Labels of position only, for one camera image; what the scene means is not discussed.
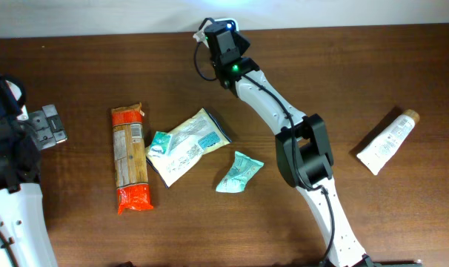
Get cream wet wipes pack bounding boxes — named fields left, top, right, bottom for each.
left=146, top=108, right=231, bottom=187

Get teal wipes pouch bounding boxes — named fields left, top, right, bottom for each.
left=216, top=151, right=264, bottom=194

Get orange spaghetti package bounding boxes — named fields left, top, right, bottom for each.
left=111, top=102, right=153, bottom=214

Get white lotion tube gold cap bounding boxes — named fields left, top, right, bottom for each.
left=356, top=109, right=420, bottom=175

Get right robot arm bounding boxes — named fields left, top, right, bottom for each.
left=194, top=18, right=374, bottom=266

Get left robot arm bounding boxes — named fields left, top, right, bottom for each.
left=0, top=73, right=67, bottom=266

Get right black cable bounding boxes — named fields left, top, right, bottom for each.
left=193, top=17, right=336, bottom=267

